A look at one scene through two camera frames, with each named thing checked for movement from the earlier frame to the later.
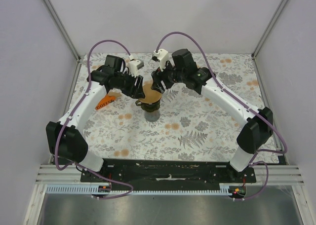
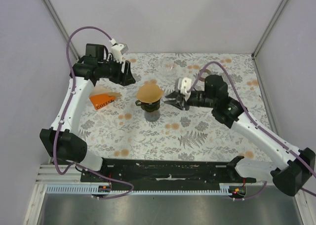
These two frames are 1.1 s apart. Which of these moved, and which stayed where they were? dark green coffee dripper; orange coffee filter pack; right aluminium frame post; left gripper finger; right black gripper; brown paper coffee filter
Moved: right black gripper; left gripper finger
Stayed: brown paper coffee filter; dark green coffee dripper; right aluminium frame post; orange coffee filter pack
